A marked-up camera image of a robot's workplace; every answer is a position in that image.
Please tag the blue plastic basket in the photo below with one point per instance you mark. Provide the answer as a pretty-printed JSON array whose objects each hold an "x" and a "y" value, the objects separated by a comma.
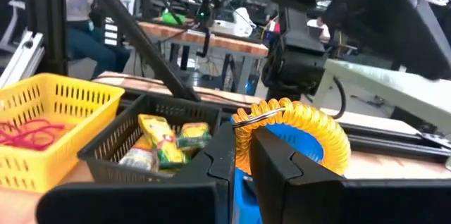
[{"x": 303, "y": 143}]

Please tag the bright green object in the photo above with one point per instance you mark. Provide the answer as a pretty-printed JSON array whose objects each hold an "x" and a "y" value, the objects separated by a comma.
[{"x": 172, "y": 18}]

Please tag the wooden workbench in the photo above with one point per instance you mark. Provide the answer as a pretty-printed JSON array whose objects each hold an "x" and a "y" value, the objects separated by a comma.
[{"x": 225, "y": 42}]

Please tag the red rubber band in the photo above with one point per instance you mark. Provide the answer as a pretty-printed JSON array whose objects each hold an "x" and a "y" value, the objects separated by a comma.
[
  {"x": 46, "y": 125},
  {"x": 21, "y": 138}
]

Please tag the yellow plastic basket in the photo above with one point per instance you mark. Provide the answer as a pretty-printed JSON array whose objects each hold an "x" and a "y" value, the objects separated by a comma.
[{"x": 77, "y": 100}]

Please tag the person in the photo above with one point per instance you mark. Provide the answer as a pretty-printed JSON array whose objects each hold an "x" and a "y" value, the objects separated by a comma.
[{"x": 91, "y": 48}]

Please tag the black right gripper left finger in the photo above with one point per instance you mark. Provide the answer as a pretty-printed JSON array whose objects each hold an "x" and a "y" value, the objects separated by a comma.
[{"x": 222, "y": 167}]

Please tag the orange coil wristband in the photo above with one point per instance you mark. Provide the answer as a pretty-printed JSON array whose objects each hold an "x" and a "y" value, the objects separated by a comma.
[{"x": 331, "y": 136}]

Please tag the yellow crayon box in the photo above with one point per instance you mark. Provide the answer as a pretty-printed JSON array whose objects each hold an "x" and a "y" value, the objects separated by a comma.
[
  {"x": 162, "y": 139},
  {"x": 194, "y": 135},
  {"x": 137, "y": 158}
]

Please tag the black aluminium frame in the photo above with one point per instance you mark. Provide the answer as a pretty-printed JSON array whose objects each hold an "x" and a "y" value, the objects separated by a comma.
[{"x": 141, "y": 41}]

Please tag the white box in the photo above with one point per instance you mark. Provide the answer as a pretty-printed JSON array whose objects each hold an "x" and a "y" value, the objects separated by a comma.
[{"x": 232, "y": 23}]

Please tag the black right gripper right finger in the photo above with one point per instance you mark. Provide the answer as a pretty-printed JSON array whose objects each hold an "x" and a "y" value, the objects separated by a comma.
[{"x": 275, "y": 167}]

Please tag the black mesh tray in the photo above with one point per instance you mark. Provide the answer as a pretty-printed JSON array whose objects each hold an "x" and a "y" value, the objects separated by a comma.
[{"x": 105, "y": 146}]

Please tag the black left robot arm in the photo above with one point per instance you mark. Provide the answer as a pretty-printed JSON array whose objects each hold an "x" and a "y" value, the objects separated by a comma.
[{"x": 296, "y": 58}]

